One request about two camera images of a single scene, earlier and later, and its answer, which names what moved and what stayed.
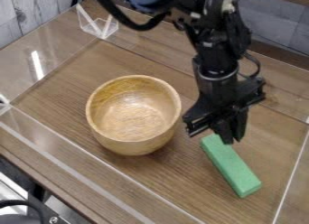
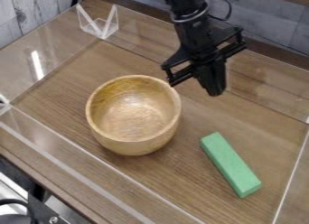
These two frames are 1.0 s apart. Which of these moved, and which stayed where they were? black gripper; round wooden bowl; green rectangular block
Moved: black gripper
Stayed: green rectangular block; round wooden bowl
